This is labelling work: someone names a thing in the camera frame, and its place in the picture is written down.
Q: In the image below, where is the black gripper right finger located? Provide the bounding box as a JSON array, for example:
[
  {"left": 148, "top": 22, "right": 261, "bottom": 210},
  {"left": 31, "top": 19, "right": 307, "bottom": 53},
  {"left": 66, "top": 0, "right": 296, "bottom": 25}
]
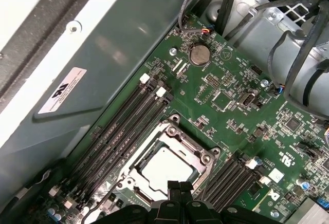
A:
[{"left": 180, "top": 181, "right": 270, "bottom": 224}]

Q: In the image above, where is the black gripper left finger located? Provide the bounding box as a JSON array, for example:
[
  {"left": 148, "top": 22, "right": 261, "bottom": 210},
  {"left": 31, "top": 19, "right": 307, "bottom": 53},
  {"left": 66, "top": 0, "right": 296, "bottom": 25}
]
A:
[{"left": 91, "top": 180, "right": 181, "bottom": 224}]

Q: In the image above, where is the silver CPU green edge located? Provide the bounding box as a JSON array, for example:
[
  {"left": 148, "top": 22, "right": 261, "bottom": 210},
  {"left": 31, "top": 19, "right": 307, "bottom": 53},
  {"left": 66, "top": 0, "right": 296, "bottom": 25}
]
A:
[{"left": 138, "top": 146, "right": 204, "bottom": 199}]

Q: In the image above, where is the metal socket cover frame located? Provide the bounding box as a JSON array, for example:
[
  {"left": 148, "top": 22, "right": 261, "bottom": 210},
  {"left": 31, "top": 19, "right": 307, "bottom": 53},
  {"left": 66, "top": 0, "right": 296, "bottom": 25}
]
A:
[{"left": 128, "top": 122, "right": 216, "bottom": 196}]

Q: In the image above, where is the metal socket locking lever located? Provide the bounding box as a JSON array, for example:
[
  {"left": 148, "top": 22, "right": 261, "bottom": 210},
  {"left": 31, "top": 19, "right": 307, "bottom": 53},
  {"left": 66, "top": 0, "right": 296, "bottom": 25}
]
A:
[{"left": 202, "top": 166, "right": 216, "bottom": 201}]

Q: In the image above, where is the black RAM slot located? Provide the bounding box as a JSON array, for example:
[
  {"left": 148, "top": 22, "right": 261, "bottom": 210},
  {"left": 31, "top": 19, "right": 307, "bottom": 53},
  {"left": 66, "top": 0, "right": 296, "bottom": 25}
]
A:
[
  {"left": 82, "top": 92, "right": 168, "bottom": 201},
  {"left": 64, "top": 80, "right": 152, "bottom": 191},
  {"left": 89, "top": 95, "right": 174, "bottom": 204},
  {"left": 209, "top": 158, "right": 257, "bottom": 206},
  {"left": 203, "top": 154, "right": 241, "bottom": 201},
  {"left": 73, "top": 81, "right": 160, "bottom": 196},
  {"left": 218, "top": 170, "right": 260, "bottom": 207}
]

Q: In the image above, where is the CPU socket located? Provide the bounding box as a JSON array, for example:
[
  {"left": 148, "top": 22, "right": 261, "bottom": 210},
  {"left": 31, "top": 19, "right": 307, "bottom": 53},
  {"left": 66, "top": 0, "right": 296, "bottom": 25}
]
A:
[{"left": 115, "top": 113, "right": 222, "bottom": 204}]

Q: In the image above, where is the green RAM stick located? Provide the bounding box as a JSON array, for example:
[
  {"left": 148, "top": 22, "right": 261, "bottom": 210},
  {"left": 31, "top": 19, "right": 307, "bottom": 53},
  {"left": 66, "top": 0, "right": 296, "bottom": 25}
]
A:
[{"left": 231, "top": 176, "right": 270, "bottom": 214}]

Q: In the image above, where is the green motherboard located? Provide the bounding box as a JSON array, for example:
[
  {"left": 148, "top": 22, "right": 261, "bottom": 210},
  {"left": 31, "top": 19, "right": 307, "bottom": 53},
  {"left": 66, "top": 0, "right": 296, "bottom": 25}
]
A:
[{"left": 41, "top": 13, "right": 329, "bottom": 224}]

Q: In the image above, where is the silver chipset heatsink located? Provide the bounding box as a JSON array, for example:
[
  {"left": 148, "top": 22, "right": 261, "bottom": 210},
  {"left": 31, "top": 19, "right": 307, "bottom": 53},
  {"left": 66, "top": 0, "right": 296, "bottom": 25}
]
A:
[{"left": 282, "top": 195, "right": 329, "bottom": 224}]

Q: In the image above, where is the round coin cell battery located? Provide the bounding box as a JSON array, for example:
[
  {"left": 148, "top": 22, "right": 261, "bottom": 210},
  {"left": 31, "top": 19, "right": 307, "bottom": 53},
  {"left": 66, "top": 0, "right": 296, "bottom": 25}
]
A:
[{"left": 189, "top": 43, "right": 211, "bottom": 67}]

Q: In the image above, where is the white label sticker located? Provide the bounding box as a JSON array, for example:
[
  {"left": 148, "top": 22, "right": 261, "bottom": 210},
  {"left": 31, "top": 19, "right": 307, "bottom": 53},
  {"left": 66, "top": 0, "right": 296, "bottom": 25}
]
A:
[{"left": 37, "top": 66, "right": 87, "bottom": 114}]

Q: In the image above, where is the black grey PC case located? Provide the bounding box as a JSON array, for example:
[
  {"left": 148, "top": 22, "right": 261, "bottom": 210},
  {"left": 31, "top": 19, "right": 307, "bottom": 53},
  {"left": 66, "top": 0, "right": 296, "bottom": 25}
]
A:
[{"left": 0, "top": 0, "right": 329, "bottom": 224}]

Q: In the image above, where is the grey metal drive cage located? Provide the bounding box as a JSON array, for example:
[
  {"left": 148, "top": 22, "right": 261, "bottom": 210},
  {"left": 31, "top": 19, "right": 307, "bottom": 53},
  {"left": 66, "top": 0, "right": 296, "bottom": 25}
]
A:
[{"left": 205, "top": 0, "right": 329, "bottom": 117}]

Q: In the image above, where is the black flat SATA cable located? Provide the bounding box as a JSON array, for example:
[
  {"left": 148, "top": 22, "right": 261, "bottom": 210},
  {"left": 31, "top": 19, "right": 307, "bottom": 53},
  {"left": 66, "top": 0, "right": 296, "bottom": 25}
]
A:
[{"left": 267, "top": 0, "right": 329, "bottom": 119}]

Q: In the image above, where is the thin black wire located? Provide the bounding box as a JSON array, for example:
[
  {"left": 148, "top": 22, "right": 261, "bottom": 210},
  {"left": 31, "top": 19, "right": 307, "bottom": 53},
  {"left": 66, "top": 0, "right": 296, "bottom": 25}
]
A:
[{"left": 178, "top": 0, "right": 214, "bottom": 35}]

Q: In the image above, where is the black sleeved cable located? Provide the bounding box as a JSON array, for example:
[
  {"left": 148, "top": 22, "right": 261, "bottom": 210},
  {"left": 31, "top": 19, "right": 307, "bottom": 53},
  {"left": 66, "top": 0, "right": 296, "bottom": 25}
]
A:
[{"left": 225, "top": 0, "right": 326, "bottom": 40}]

